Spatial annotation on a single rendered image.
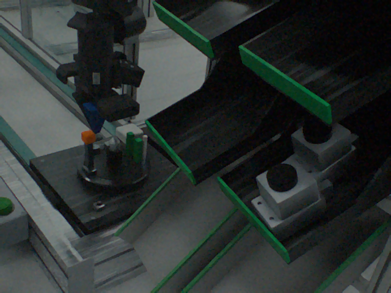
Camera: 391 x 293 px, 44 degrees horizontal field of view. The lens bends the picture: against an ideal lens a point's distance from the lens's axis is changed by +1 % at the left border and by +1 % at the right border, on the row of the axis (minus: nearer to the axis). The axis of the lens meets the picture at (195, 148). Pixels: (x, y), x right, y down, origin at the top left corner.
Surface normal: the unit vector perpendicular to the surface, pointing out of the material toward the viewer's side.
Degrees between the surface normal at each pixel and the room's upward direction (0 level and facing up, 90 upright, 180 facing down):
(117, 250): 90
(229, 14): 25
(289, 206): 92
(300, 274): 45
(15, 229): 90
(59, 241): 0
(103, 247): 0
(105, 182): 0
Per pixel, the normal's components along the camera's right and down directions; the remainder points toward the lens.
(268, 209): -0.26, -0.69
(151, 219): 0.48, 0.52
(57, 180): 0.11, -0.84
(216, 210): -0.54, -0.47
